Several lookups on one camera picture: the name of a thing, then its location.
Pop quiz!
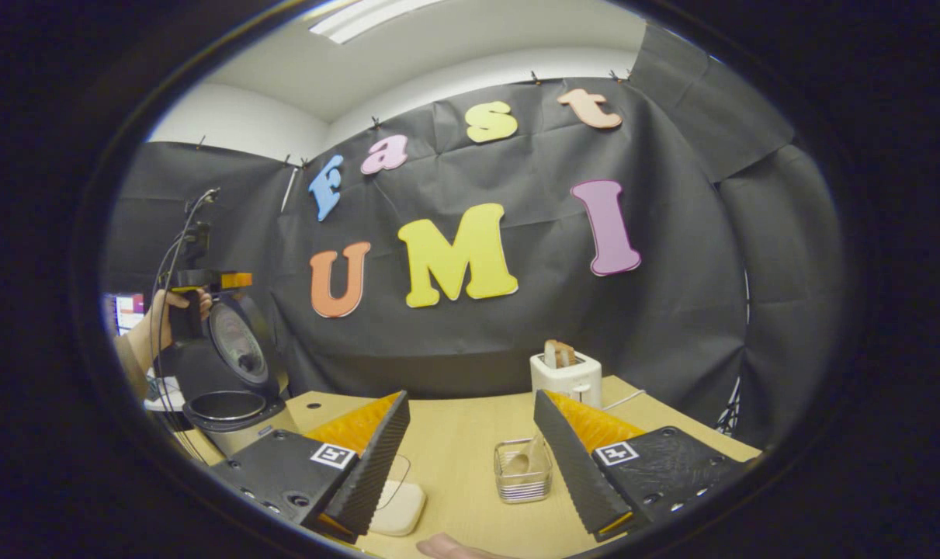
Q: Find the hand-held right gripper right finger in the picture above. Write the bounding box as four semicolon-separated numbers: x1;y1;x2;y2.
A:
533;390;761;543

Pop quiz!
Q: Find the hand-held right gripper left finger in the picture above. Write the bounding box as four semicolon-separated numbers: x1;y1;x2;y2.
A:
210;391;412;544

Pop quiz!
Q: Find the clear rice container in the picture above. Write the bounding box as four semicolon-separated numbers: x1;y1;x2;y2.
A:
369;454;428;537

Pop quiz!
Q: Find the wooden spoon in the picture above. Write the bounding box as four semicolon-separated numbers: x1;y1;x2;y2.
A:
503;435;548;476

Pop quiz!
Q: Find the clear wire chopstick holder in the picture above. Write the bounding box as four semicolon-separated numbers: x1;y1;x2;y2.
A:
494;437;554;505

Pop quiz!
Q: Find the silver black rice cooker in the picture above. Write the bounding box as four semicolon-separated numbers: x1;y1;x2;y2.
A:
159;291;300;459

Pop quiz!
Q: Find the computer monitor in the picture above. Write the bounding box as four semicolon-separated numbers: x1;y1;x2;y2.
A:
113;293;146;336

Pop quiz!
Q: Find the white toaster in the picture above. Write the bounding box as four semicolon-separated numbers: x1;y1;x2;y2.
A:
529;351;603;410

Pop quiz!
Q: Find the black backdrop cloth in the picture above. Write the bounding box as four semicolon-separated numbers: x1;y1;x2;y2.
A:
105;23;847;451

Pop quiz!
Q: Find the ceiling light panel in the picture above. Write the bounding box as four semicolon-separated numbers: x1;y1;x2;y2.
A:
308;0;447;45

